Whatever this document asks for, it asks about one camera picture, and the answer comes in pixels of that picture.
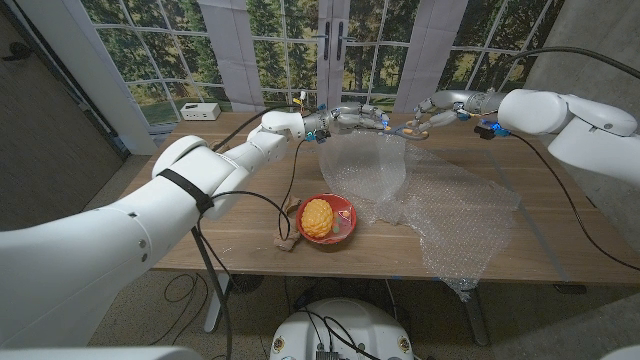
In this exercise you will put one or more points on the small wrapped candy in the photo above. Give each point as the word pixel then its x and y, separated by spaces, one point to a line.
pixel 344 215

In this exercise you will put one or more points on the clear bubble wrap sheet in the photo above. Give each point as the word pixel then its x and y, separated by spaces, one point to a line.
pixel 370 165

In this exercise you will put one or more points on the grey table leg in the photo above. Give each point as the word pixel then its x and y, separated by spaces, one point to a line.
pixel 477 320

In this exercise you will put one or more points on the red bowl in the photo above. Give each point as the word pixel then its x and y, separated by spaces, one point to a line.
pixel 348 229

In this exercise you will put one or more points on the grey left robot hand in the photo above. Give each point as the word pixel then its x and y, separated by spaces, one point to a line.
pixel 350 117

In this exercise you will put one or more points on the yellow textured toy fruit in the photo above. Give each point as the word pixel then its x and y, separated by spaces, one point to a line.
pixel 317 218

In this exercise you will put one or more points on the black wall hook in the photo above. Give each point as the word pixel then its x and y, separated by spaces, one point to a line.
pixel 20 49

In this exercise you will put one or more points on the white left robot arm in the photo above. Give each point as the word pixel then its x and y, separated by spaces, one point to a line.
pixel 100 250

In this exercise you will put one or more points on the white table leg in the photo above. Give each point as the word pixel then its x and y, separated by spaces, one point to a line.
pixel 220 315

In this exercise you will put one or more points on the crumpled beige cloth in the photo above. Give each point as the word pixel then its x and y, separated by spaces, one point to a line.
pixel 290 242

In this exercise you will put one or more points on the black round ribbed object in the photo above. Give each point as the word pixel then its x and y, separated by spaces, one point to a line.
pixel 245 283

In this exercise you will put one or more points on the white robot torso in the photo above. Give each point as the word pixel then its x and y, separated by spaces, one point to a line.
pixel 380 330

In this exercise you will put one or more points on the black flat floor plate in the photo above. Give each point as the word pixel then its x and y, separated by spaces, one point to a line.
pixel 570 289

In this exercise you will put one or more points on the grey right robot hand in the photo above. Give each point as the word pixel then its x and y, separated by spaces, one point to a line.
pixel 460 100

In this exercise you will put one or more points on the white power strip box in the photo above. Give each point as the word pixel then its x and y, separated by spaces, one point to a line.
pixel 200 111

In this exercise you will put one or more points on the brown twine spool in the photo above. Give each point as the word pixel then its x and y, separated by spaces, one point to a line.
pixel 216 145

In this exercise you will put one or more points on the printed forest window backdrop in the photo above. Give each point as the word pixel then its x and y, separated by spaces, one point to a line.
pixel 165 50

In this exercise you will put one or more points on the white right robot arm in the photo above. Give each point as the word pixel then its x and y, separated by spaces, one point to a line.
pixel 540 111

